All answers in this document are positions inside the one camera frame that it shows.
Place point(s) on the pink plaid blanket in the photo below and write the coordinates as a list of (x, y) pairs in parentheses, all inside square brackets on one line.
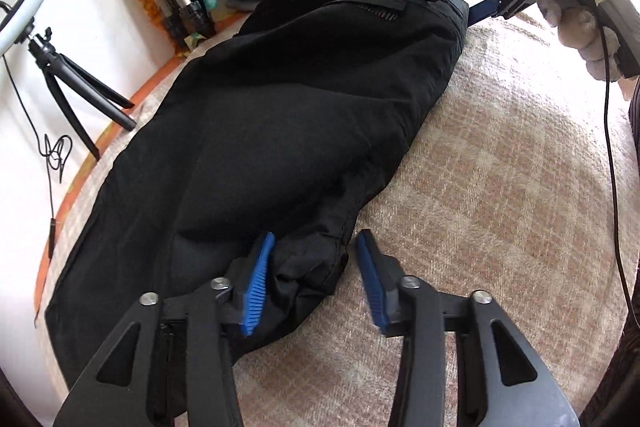
[(490, 167)]

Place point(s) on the small black tripod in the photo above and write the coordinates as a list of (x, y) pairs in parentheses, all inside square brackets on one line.
[(65, 77)]

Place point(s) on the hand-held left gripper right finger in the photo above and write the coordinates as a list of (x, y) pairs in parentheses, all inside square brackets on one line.
[(372, 278)]

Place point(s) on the black pants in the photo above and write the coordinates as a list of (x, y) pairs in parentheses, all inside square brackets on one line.
[(280, 107)]

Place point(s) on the person's right hand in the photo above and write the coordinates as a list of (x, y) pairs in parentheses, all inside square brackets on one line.
[(575, 27)]

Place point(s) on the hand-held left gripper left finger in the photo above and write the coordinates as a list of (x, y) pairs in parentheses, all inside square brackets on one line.
[(257, 282)]

